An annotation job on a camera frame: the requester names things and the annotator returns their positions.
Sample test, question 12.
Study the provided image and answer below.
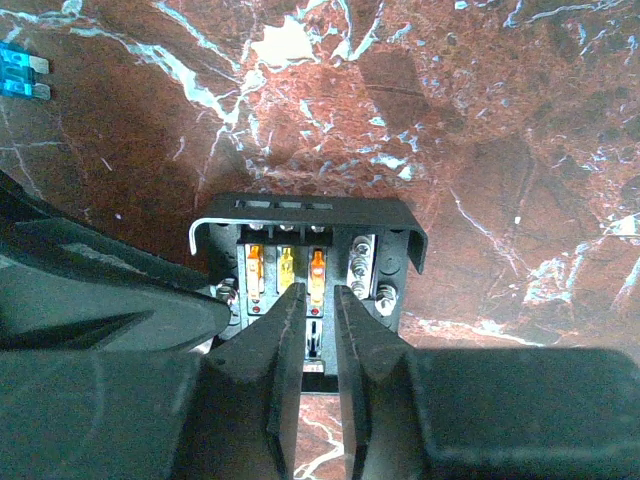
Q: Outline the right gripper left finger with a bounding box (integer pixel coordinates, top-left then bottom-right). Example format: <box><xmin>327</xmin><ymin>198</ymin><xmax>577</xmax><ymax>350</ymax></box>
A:
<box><xmin>174</xmin><ymin>283</ymin><xmax>306</xmax><ymax>479</ymax></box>

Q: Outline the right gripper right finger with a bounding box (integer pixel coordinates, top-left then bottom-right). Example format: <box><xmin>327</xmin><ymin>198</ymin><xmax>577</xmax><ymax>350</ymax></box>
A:
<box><xmin>334</xmin><ymin>286</ymin><xmax>639</xmax><ymax>479</ymax></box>

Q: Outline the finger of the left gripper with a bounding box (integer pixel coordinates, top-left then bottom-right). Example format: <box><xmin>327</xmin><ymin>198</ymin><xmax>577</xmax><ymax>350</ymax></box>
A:
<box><xmin>1</xmin><ymin>174</ymin><xmax>231</xmax><ymax>351</ymax></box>

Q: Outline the orange blade fuse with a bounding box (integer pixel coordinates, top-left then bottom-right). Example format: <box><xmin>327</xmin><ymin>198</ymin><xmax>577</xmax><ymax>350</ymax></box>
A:
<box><xmin>309</xmin><ymin>249</ymin><xmax>326</xmax><ymax>308</ymax></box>

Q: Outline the black fuse box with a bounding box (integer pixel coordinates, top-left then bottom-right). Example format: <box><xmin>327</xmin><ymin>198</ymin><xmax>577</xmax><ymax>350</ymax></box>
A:
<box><xmin>188</xmin><ymin>193</ymin><xmax>428</xmax><ymax>394</ymax></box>

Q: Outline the blue blade fuse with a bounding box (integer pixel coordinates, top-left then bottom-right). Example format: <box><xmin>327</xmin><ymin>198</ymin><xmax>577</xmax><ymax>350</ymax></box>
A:
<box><xmin>1</xmin><ymin>42</ymin><xmax>51</xmax><ymax>100</ymax></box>

